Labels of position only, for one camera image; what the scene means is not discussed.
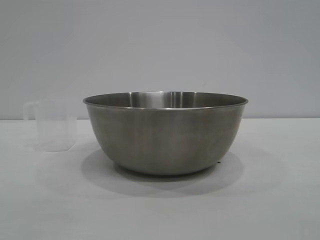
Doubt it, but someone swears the translucent plastic measuring cup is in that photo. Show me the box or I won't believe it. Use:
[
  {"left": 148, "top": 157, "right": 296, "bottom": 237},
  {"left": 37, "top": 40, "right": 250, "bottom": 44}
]
[{"left": 23, "top": 99, "right": 78, "bottom": 153}]

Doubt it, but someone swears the stainless steel mixing bowl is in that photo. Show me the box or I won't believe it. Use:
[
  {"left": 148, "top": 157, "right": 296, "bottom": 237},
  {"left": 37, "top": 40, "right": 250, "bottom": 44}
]
[{"left": 82, "top": 90, "right": 249, "bottom": 176}]

